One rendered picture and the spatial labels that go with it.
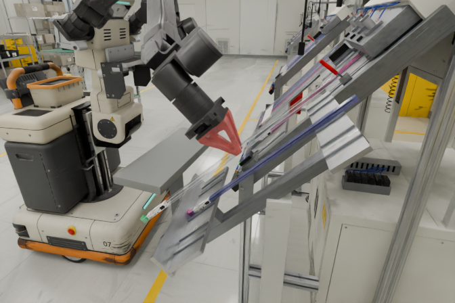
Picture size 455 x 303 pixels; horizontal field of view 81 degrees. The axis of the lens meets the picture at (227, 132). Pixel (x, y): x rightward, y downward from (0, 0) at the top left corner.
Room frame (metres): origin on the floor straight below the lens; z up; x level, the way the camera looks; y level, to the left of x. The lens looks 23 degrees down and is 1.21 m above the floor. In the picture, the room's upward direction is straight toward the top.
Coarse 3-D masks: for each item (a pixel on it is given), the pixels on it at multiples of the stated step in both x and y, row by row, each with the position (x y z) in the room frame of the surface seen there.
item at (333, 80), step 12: (324, 84) 0.42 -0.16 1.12; (312, 96) 0.43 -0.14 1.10; (288, 108) 0.44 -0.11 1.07; (300, 108) 0.43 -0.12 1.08; (276, 120) 0.43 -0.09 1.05; (264, 132) 0.44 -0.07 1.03; (240, 144) 0.46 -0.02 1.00; (252, 144) 0.44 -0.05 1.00; (228, 156) 0.45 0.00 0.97; (216, 168) 0.45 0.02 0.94; (192, 180) 0.47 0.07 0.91; (180, 192) 0.47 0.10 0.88; (168, 204) 0.47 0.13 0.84; (144, 216) 0.49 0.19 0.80
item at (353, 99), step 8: (352, 96) 0.53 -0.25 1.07; (344, 104) 0.52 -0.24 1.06; (352, 104) 0.52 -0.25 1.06; (328, 112) 0.54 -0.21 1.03; (336, 112) 0.52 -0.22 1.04; (320, 120) 0.53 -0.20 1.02; (328, 120) 0.52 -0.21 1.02; (312, 128) 0.53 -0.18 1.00; (296, 136) 0.54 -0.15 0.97; (304, 136) 0.53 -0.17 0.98; (288, 144) 0.54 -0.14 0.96; (272, 152) 0.55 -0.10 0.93; (280, 152) 0.54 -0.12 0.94; (264, 160) 0.55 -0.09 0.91; (256, 168) 0.55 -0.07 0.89; (240, 176) 0.56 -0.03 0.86; (248, 176) 0.55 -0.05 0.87; (232, 184) 0.56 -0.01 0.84; (216, 192) 0.58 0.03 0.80; (224, 192) 0.56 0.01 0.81; (192, 208) 0.59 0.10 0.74
